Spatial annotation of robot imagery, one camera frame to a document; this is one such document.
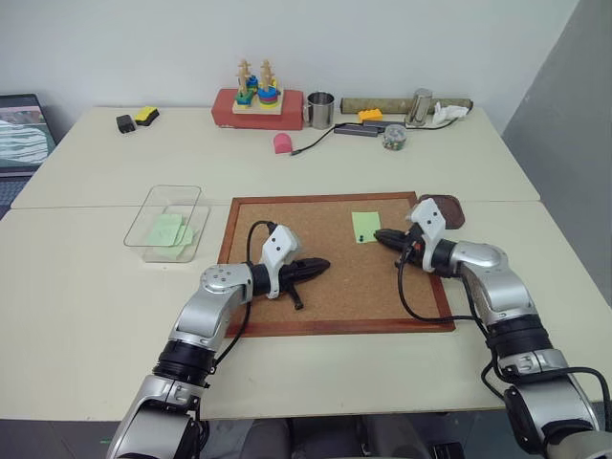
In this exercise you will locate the yellow toy brick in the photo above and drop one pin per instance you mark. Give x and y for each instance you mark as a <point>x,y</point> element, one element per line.
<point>370,115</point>

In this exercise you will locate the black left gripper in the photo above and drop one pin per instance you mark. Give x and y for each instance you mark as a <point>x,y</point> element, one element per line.
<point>290,277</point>

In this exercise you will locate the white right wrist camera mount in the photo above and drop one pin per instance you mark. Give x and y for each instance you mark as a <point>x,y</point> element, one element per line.
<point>430,217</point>

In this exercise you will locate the green sticky note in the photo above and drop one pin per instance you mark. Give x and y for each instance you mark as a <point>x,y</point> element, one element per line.
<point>365,225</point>

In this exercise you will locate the stainless steel mug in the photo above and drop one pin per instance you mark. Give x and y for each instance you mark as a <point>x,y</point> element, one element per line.
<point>319,112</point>

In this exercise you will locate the clear plastic box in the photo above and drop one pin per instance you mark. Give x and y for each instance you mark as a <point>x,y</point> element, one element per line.
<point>143,225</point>

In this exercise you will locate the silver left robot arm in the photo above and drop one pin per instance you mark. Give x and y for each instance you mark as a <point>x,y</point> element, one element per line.
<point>210,311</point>

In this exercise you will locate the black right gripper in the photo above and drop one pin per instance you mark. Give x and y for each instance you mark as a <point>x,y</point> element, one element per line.
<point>414,243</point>

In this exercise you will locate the long grey USB hub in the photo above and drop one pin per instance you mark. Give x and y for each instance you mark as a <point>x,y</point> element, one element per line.
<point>354,130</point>

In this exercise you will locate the brown tray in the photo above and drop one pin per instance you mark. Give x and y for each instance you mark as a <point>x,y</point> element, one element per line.
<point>454,210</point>

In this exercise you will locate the shiny metal canister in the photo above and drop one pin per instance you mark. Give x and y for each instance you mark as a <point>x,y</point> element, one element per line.
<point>420,107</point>

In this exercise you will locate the yellow and black sponge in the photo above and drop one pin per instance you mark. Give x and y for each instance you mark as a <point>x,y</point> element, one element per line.
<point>147,116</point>

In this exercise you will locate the large green paper note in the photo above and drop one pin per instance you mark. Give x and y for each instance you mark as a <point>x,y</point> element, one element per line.
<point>162,230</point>

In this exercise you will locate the clear jar of coloured pins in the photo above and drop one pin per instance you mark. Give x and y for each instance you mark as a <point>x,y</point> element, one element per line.
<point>394,138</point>

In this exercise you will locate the black power adapter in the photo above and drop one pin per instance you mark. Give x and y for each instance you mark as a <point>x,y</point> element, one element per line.
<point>125,124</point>

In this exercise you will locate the pink arched block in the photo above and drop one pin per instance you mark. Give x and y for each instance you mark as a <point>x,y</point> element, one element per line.
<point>282,144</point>

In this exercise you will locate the crumpled white tissue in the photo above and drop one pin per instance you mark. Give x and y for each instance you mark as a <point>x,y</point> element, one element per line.
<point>449,114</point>

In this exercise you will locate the small green paper note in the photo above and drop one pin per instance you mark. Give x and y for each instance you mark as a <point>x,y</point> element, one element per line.
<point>187,235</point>

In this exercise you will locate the short grey USB hub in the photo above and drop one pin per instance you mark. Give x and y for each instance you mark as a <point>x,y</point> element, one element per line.
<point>375,124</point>

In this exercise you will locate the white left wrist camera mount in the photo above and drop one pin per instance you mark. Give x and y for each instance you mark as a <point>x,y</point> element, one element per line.
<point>279,244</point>

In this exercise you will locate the red rectangular box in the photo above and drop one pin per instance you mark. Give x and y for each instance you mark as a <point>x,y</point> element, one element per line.
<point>258,120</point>

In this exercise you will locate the cork board with wooden frame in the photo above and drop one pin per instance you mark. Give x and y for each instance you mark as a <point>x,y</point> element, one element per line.
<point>334,287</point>

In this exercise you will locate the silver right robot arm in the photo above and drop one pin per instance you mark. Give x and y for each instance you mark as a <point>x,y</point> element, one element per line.
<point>502,291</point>

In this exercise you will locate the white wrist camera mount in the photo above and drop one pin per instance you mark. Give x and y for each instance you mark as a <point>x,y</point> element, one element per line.
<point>430,217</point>
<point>279,244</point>

